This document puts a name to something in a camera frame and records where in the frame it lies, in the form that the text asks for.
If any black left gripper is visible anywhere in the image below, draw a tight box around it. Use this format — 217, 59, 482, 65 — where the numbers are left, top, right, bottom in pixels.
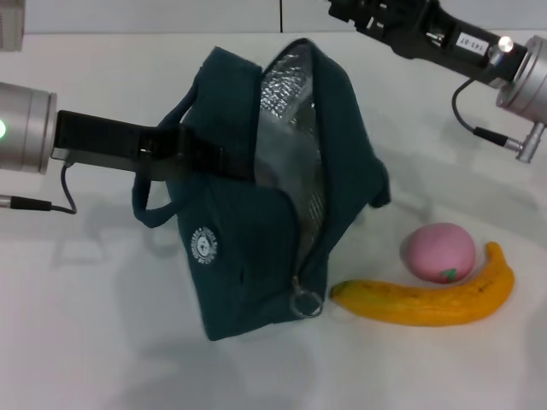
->
50, 109, 257, 183

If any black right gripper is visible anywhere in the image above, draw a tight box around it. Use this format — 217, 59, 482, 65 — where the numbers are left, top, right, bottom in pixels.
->
326, 0, 529, 85

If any dark teal insulated lunch bag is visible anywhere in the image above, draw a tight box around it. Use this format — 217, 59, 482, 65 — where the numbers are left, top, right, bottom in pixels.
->
130, 38, 392, 342

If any clear zipper pull ring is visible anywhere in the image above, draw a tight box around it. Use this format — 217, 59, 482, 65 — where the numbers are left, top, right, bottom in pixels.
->
290, 276, 324, 319

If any pink toy peach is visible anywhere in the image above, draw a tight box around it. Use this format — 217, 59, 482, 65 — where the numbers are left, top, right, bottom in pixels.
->
401, 221, 477, 284

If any yellow banana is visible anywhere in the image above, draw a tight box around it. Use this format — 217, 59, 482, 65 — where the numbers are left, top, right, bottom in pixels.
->
329, 241, 516, 328

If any dark left arm cable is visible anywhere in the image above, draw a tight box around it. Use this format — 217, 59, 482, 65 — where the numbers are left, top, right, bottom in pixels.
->
10, 164, 78, 215

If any dark arm cable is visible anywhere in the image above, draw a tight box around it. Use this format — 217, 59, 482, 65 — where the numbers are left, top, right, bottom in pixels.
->
451, 79, 521, 149
10, 164, 78, 215

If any dark right arm cable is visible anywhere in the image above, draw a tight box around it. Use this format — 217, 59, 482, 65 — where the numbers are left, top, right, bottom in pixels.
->
451, 79, 521, 149

